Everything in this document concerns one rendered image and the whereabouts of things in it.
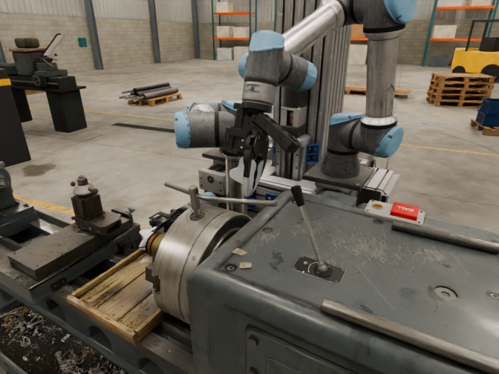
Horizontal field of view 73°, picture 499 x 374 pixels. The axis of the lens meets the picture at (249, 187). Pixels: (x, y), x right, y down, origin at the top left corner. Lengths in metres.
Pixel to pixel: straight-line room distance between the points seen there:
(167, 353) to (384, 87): 1.00
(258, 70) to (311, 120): 0.78
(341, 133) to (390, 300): 0.76
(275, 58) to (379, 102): 0.49
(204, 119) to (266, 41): 0.38
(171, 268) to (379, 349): 0.48
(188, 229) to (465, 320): 0.58
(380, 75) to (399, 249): 0.58
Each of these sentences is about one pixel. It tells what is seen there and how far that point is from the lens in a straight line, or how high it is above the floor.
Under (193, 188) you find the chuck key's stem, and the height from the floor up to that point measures 1.32.
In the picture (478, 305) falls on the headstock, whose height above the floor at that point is 1.26.
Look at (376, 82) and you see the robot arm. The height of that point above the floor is 1.52.
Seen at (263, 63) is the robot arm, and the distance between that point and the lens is 0.76.
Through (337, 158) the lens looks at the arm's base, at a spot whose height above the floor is 1.23.
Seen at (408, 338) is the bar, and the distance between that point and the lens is 0.56.
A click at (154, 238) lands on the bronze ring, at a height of 1.11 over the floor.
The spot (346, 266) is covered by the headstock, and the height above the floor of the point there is 1.26.
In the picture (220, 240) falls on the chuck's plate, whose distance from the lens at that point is 0.84.
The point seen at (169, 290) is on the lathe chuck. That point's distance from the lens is 0.85.
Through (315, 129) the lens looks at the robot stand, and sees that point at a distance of 1.51.
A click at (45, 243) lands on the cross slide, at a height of 0.97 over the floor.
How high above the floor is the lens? 1.66
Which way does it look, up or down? 25 degrees down
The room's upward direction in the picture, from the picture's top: straight up
